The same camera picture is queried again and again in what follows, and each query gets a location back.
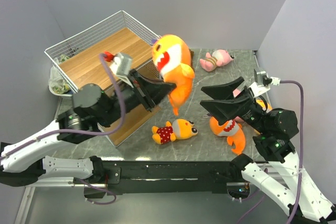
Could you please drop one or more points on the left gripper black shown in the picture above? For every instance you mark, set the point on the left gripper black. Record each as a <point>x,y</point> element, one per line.
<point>148,90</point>

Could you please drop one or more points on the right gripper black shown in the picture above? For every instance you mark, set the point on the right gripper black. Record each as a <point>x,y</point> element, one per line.
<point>221,109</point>

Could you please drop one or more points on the orange shark plush small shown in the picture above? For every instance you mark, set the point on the orange shark plush small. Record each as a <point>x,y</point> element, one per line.
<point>233,133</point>

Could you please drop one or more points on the large orange shark plush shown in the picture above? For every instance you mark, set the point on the large orange shark plush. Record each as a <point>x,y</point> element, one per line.
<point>172,58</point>

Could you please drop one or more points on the yellow plush red dress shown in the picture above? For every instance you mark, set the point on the yellow plush red dress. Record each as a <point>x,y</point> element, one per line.
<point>265,105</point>

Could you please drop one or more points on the yellow plush polka-dot dress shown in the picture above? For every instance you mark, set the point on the yellow plush polka-dot dress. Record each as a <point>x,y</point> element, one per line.
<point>179,129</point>

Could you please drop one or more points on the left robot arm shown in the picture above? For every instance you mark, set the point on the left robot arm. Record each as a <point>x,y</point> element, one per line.
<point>30,160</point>

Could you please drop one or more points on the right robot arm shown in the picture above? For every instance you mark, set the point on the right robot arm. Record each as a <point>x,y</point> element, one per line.
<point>299,197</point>

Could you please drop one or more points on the pink striped plush near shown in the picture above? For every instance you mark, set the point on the pink striped plush near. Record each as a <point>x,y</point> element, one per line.
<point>236,92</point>

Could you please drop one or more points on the pink striped plush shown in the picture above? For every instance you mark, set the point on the pink striped plush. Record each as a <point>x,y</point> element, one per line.
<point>218,58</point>
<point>236,92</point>

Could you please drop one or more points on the pink striped plush far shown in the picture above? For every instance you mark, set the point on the pink striped plush far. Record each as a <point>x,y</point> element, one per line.
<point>218,58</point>

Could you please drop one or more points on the white basin with bag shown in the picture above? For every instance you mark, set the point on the white basin with bag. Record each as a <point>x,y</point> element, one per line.
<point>58,84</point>

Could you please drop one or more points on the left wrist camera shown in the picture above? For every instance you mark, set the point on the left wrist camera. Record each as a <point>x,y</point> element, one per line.
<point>120,63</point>

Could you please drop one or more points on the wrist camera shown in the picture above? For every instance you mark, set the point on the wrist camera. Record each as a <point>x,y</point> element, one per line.
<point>262,83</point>
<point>120,63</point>

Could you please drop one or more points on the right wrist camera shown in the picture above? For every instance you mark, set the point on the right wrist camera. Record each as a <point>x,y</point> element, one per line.
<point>262,83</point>

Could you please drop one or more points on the white wire wooden shelf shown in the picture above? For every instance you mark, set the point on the white wire wooden shelf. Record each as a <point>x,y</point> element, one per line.
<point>79,58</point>

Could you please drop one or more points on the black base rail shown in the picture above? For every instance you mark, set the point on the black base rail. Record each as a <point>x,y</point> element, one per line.
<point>128,177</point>

